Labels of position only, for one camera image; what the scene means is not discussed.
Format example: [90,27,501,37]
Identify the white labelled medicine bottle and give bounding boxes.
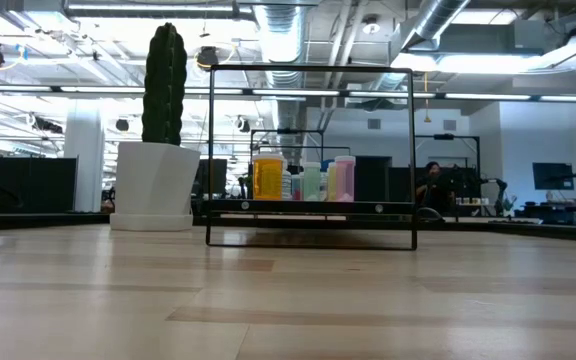
[281,159,294,201]

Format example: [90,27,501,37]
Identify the large orange pill bottle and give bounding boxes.
[251,152,286,202]

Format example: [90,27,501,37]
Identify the mint green pill vial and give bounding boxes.
[301,161,322,202]

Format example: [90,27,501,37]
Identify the yellow pill vial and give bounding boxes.
[326,161,338,202]

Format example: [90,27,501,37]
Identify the pink pill vial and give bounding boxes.
[334,155,357,203]

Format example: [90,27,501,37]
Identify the white plant pot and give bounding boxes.
[114,141,202,217]

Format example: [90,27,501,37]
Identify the person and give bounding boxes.
[414,160,449,214]

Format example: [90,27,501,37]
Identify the tall green cactus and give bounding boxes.
[141,22,188,147]

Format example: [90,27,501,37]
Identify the black partition panel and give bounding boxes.
[0,154,78,215]

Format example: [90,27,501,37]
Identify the black frame wooden shelf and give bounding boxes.
[205,63,418,252]

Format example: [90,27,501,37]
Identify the silver spiral ventilation duct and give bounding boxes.
[253,0,310,161]
[400,0,472,51]

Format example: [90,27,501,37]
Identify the yellow hanging cord tag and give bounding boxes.
[422,72,432,124]

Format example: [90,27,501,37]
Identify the black background frame rig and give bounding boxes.
[415,132,482,201]

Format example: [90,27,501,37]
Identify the black aluminium table frame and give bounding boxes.
[0,212,576,245]

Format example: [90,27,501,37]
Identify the dark wall monitor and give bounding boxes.
[532,161,575,192]

